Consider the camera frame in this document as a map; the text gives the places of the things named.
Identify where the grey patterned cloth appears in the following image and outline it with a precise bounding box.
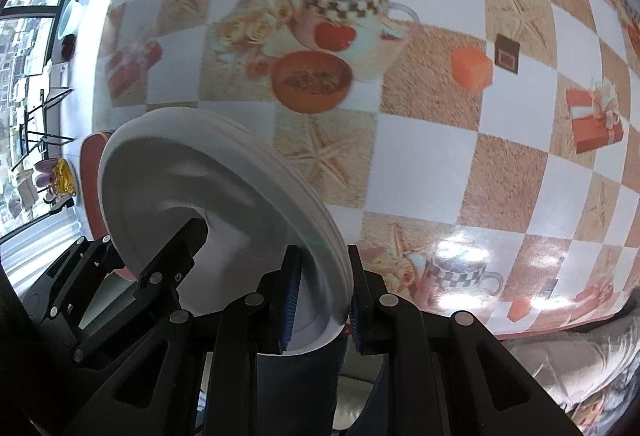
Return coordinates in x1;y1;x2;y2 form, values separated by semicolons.
500;286;640;436

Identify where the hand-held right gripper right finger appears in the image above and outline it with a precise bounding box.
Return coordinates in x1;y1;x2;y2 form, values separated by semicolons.
347;245;583;436

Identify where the person's leg in jeans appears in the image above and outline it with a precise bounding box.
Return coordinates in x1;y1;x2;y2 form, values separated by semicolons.
255;336;391;436

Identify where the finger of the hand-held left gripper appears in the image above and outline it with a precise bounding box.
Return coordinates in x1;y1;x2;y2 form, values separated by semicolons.
46;236;114;322
72;217;209;363

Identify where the yellow crinkled packet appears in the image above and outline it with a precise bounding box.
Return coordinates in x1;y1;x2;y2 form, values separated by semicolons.
52;158;77;197

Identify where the large white round plate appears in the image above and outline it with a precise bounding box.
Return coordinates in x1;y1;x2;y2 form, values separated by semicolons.
97;110;353;357

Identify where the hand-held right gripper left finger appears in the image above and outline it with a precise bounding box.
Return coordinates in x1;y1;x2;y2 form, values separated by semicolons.
60;246;302;436

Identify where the black folding chair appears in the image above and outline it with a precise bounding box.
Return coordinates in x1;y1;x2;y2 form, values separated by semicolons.
19;85;77;153

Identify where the light blue bowl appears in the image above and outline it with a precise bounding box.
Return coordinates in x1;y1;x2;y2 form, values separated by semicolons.
59;0;84;40

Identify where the pink square plate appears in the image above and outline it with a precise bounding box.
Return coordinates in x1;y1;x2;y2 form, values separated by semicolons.
80;131;132;282

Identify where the checkered printed tablecloth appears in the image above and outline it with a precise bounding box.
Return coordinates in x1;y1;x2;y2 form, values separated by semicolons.
95;0;640;337

